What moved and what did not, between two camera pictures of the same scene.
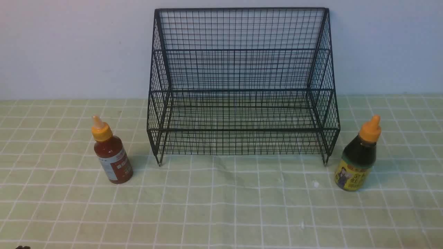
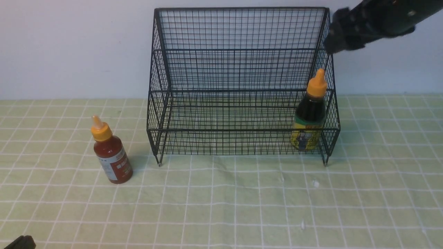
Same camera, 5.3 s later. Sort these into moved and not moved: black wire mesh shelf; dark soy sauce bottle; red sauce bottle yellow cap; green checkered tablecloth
Moved: dark soy sauce bottle
Not moved: green checkered tablecloth; black wire mesh shelf; red sauce bottle yellow cap
